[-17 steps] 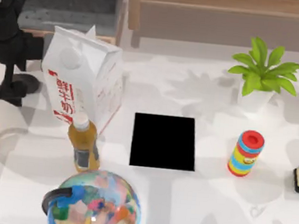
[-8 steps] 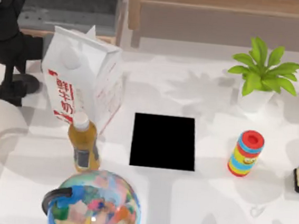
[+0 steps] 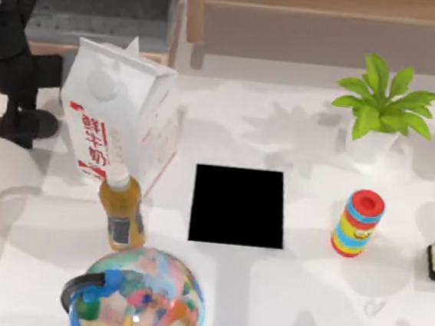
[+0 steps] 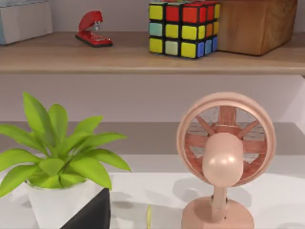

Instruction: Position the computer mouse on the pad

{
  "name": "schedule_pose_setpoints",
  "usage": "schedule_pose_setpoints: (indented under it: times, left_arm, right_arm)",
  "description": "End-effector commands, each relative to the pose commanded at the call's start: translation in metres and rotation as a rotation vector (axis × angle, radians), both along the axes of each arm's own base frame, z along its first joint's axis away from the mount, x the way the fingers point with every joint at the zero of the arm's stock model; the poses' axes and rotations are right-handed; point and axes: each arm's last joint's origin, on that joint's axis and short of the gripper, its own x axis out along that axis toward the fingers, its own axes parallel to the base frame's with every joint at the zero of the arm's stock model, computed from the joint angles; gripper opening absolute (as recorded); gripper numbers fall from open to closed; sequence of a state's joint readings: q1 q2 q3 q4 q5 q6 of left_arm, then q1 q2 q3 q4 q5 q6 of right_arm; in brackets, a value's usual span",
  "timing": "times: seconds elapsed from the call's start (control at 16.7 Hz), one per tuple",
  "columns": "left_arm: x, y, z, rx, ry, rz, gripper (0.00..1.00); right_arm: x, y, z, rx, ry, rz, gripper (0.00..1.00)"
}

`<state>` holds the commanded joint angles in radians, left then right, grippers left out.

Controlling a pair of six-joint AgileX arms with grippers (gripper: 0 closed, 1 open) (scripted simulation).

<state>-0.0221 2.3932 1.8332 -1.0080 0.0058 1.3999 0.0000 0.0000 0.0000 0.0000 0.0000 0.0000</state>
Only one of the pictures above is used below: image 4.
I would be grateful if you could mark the pink desk fan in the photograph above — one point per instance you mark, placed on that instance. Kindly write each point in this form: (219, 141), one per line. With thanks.
(226, 162)

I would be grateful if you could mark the wooden block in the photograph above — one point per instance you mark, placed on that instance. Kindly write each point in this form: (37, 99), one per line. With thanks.
(257, 26)

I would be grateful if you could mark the multicoloured puzzle cube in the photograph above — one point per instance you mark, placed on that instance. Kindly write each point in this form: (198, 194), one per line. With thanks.
(182, 28)

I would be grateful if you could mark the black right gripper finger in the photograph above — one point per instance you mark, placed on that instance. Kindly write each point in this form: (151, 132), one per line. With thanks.
(95, 212)

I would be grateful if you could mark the wooden shelf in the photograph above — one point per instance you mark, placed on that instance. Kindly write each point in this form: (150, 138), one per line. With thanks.
(119, 59)

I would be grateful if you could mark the pale grey box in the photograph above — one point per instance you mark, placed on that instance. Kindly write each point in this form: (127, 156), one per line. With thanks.
(23, 21)

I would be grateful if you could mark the green plant in white pot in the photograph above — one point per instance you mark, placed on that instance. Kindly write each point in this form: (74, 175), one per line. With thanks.
(54, 167)

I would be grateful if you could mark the red stapler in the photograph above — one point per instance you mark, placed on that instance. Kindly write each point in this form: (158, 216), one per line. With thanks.
(93, 31)

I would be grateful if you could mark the flat yellow square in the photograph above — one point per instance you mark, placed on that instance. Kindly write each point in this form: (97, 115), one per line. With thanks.
(149, 216)

